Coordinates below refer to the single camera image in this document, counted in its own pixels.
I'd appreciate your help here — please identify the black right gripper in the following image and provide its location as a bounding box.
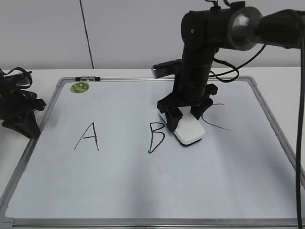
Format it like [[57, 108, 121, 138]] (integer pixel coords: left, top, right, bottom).
[[157, 84, 218, 133]]

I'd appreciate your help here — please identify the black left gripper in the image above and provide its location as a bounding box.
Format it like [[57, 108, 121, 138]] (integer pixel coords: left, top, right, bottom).
[[0, 67, 46, 138]]

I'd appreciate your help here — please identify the white whiteboard eraser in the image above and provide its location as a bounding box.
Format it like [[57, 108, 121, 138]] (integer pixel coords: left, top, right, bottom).
[[158, 106, 205, 146]]

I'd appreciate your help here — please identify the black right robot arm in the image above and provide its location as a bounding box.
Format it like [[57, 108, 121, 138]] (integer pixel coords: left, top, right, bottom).
[[154, 1, 305, 132]]

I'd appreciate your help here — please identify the green round magnet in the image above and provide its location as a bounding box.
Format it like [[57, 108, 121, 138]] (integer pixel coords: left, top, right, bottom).
[[70, 82, 90, 94]]

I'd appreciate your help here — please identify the white framed whiteboard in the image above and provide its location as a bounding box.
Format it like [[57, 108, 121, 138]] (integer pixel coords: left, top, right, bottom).
[[0, 77, 297, 228]]

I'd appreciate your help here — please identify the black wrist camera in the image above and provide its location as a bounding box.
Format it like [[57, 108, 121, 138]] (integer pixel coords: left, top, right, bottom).
[[152, 59, 181, 79]]

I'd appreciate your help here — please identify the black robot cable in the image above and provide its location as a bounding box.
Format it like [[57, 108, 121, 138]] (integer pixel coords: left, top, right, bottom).
[[211, 35, 305, 229]]

